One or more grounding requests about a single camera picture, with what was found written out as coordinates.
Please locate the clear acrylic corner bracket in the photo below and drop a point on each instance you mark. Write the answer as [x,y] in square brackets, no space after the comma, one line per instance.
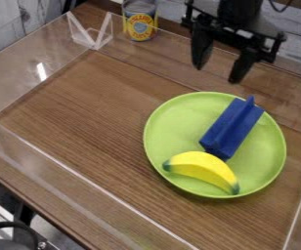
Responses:
[88,37]

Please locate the yellow labelled tin can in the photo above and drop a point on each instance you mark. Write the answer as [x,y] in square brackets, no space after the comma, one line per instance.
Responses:
[139,19]

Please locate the black metal table leg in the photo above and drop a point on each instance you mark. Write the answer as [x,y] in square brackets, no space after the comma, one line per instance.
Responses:
[23,216]

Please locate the blue cross-shaped block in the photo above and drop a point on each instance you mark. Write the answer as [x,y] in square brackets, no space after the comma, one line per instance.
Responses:
[230,128]

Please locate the green plate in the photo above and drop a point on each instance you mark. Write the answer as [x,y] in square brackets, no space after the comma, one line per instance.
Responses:
[174,129]

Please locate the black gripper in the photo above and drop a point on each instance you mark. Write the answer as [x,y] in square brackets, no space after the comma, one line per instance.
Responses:
[235,23]

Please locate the yellow toy banana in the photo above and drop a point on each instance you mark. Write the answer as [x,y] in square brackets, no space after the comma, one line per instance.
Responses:
[204,167]

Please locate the clear acrylic front wall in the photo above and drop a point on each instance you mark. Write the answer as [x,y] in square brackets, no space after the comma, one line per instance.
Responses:
[91,214]

